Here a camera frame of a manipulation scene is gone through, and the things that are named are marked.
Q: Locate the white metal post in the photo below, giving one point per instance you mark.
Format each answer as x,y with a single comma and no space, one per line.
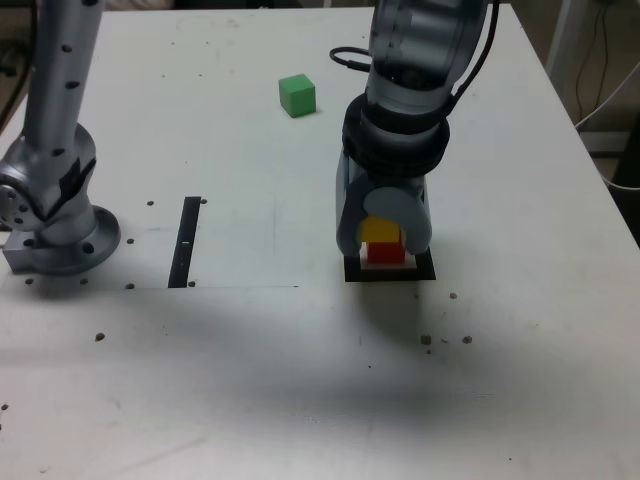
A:
559,35

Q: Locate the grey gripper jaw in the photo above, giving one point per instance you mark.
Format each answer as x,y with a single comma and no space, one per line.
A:
407,212
347,220

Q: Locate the green cube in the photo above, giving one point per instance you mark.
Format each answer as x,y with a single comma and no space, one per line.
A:
297,95

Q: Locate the yellow cube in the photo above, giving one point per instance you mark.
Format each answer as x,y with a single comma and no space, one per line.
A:
380,230

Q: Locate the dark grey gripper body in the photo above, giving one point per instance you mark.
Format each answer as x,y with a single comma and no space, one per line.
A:
395,181

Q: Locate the red cube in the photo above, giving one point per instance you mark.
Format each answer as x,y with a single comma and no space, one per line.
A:
385,252

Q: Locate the grey background box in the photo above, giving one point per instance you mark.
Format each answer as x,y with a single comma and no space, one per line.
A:
602,144

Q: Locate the black tape square outline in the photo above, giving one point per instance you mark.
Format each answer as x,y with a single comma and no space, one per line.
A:
390,275

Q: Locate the black tape strip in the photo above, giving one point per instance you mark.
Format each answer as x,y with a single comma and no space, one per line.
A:
184,240

